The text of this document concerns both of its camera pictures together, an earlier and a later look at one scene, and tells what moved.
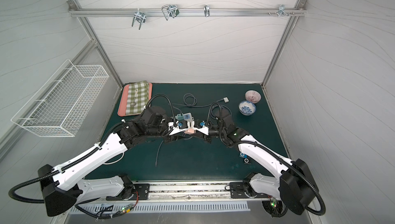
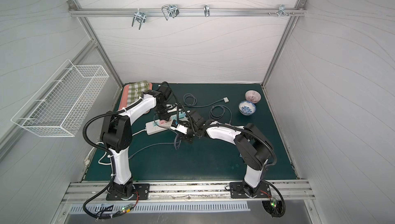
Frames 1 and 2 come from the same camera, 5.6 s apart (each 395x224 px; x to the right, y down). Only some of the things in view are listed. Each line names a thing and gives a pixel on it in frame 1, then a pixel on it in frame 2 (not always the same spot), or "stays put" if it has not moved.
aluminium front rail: x=193 y=192 stays put
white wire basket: x=64 y=105 stays put
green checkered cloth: x=137 y=97 stays put
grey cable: x=157 y=154 to x=177 y=143
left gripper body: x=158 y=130 to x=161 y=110
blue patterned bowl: x=247 y=107 stays put
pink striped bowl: x=253 y=95 stays put
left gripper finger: x=172 y=138 to x=164 y=115
